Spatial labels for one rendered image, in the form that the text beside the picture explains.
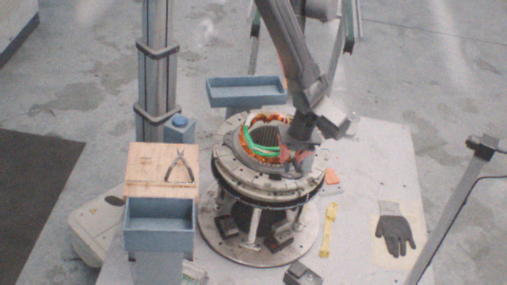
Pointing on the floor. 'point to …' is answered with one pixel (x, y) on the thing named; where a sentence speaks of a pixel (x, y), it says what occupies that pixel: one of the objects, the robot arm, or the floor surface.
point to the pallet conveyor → (347, 37)
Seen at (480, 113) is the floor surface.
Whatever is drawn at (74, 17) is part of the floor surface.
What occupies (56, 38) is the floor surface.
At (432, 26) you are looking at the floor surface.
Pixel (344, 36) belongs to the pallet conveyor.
